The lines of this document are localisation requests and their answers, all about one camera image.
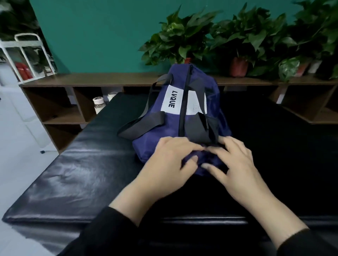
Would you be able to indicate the white wheeled cart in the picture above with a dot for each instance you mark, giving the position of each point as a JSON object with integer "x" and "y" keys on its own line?
{"x": 24, "y": 45}

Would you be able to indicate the wooden shelf cabinet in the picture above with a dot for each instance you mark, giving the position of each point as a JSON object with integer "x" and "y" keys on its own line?
{"x": 53, "y": 108}

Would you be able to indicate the navy blue bag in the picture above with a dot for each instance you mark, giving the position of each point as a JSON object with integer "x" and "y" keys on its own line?
{"x": 174, "y": 121}

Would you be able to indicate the green plant in red pot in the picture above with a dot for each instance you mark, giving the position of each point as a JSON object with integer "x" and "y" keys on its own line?
{"x": 248, "y": 34}
{"x": 179, "y": 39}

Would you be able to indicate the person's right hand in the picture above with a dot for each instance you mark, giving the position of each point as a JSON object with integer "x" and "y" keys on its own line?
{"x": 240, "y": 174}

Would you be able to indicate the person's left hand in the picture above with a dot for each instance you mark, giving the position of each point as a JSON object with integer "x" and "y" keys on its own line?
{"x": 166, "y": 171}

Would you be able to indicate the black leather bench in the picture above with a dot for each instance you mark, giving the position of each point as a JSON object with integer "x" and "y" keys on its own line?
{"x": 68, "y": 179}

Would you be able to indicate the red bottle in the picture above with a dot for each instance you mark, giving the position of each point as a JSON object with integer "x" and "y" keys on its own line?
{"x": 24, "y": 71}

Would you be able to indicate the person's left forearm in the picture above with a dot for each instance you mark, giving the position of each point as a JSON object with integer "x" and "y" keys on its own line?
{"x": 100, "y": 232}

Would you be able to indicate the green plant in white pot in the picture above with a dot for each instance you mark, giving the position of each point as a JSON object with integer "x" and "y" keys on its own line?
{"x": 311, "y": 34}

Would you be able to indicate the white metal rack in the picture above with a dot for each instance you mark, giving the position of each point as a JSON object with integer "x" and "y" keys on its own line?
{"x": 18, "y": 13}

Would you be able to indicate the small white-lidded jar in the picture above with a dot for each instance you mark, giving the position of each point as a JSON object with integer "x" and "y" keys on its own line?
{"x": 99, "y": 104}

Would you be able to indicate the person's right forearm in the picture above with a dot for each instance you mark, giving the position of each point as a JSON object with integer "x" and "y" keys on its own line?
{"x": 295, "y": 232}

